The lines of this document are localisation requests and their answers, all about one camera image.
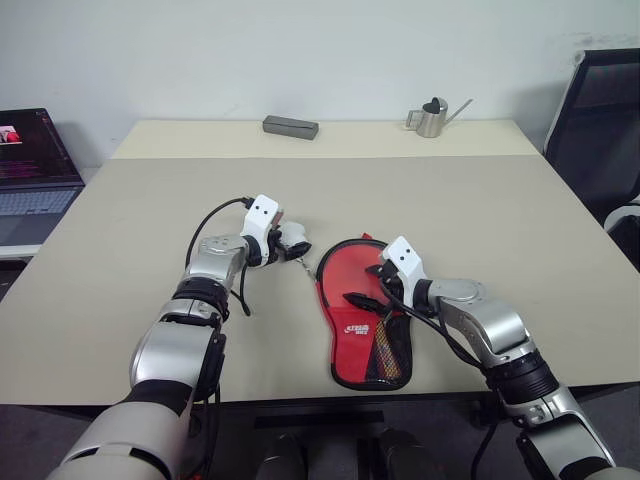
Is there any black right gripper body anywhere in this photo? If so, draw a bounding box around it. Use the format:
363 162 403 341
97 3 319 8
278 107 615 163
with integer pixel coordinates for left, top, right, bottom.
369 259 406 309

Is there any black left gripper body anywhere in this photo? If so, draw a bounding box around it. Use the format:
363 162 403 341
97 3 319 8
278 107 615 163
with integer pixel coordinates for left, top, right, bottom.
260 227 289 265

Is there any table tennis paddle case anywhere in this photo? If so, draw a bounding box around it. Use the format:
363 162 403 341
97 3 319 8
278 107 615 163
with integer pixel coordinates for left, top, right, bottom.
298 232 415 391

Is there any grey rectangular box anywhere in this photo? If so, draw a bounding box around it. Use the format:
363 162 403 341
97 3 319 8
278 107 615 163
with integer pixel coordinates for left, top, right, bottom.
262 114 321 141

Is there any dark rounded shape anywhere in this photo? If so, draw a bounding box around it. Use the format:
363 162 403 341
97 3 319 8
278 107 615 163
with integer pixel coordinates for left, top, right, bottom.
255 432 309 480
377 427 439 480

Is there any metal watering can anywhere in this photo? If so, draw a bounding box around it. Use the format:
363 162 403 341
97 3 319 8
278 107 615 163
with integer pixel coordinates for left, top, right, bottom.
404 97 475 138

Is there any open laptop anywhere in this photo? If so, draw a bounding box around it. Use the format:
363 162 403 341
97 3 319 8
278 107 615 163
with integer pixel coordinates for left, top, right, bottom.
0 107 86 246

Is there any black office chair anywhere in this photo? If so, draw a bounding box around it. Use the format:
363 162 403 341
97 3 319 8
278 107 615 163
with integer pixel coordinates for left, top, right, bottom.
542 48 640 234

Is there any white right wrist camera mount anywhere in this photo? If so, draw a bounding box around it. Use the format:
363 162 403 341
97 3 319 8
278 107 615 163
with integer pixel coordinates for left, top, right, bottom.
382 236 426 306

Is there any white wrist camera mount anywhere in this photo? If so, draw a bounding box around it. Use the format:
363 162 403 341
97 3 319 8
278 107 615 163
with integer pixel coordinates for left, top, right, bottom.
239 193 282 251
382 236 426 306

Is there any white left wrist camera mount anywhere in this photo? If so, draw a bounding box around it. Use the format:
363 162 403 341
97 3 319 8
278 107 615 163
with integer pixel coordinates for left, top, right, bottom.
239 193 282 251

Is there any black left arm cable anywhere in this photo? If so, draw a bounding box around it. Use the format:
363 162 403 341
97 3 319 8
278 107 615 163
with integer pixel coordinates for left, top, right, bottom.
191 196 256 317

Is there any black table frame bar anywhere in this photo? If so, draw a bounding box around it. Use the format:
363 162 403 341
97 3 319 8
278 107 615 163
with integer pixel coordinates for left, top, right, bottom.
253 410 385 430

